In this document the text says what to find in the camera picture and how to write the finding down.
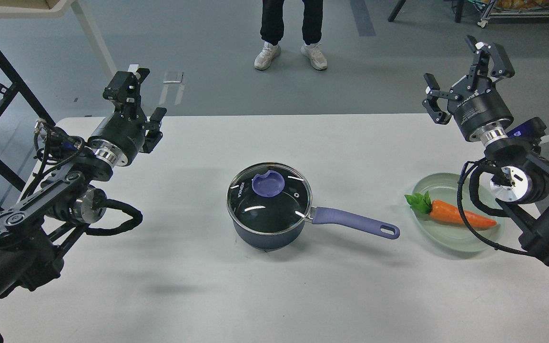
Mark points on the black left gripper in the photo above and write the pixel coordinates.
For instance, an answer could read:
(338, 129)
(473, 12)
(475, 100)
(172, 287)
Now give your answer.
(121, 136)

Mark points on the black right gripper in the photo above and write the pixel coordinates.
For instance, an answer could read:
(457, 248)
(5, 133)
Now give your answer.
(473, 100)

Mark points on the glass lid with purple knob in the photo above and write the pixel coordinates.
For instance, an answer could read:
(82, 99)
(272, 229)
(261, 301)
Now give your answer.
(269, 198)

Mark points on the blue saucepan with purple handle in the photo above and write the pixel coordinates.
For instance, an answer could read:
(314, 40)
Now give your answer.
(317, 215)

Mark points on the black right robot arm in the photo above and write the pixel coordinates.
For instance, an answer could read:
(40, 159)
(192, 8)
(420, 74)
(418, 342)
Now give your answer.
(512, 180)

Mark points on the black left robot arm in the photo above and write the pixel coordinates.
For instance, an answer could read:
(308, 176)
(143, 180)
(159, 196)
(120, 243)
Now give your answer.
(61, 204)

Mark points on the black stand legs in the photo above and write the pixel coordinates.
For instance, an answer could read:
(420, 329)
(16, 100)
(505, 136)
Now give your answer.
(451, 10)

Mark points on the orange toy carrot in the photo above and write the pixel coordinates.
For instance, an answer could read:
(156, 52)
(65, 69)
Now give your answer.
(447, 213)

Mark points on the wheeled cart with goods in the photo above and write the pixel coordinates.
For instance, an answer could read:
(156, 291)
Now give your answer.
(491, 9)

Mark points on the light green oval plate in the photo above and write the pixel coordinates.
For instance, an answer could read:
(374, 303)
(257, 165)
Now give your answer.
(444, 186)

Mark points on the white desk frame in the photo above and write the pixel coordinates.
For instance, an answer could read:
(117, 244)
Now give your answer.
(26, 13)

